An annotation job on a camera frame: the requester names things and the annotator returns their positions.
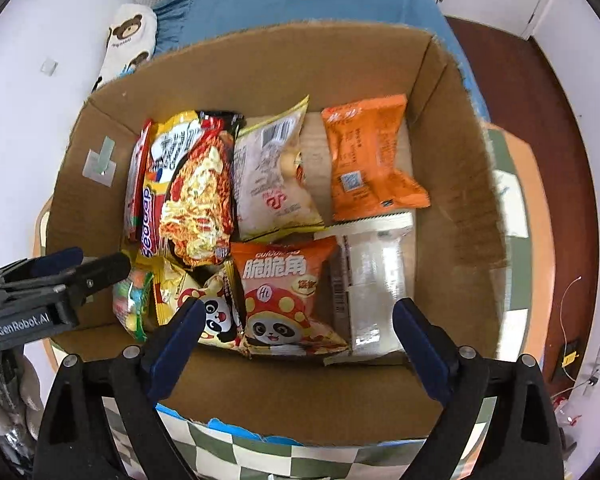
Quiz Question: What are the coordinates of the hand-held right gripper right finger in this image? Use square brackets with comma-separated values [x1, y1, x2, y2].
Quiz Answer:
[391, 297, 566, 480]

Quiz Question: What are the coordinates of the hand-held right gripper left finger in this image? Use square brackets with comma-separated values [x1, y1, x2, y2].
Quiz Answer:
[32, 299, 208, 480]

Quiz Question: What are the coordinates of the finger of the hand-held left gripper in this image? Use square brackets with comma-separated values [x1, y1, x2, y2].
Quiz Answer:
[45, 252, 132, 311]
[0, 246, 84, 286]

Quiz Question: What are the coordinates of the green pea snack packet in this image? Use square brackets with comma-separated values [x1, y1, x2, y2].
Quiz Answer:
[111, 267, 156, 343]

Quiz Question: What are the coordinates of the yellow panda snack packet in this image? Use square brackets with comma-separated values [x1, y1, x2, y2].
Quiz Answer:
[152, 255, 246, 351]

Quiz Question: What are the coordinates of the clear white snack packet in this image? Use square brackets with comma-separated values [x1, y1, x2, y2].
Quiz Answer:
[314, 211, 416, 366]

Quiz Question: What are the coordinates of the red and white packet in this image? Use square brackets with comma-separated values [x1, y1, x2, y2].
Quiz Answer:
[123, 119, 153, 243]

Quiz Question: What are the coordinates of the orange panda snack packet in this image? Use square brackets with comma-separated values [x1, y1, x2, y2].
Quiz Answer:
[230, 236, 351, 359]

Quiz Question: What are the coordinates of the instant noodle packet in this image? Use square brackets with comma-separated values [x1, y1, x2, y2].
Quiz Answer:
[132, 110, 246, 268]

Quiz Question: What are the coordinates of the pale yellow bread packet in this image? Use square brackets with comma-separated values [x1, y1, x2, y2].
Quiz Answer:
[230, 95, 326, 242]

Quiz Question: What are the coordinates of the plain orange snack packet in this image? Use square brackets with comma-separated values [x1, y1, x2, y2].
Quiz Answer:
[321, 94, 431, 222]

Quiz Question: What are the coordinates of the printed cardboard box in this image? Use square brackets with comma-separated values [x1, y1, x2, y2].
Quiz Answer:
[45, 21, 513, 448]

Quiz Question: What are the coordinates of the green checkered blanket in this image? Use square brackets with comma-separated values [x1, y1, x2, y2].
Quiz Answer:
[32, 122, 548, 480]

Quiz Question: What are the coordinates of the bear print pillow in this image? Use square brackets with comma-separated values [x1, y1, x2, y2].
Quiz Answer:
[97, 4, 158, 93]

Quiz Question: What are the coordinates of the thin white cable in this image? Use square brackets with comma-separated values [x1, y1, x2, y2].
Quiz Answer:
[559, 276, 588, 381]

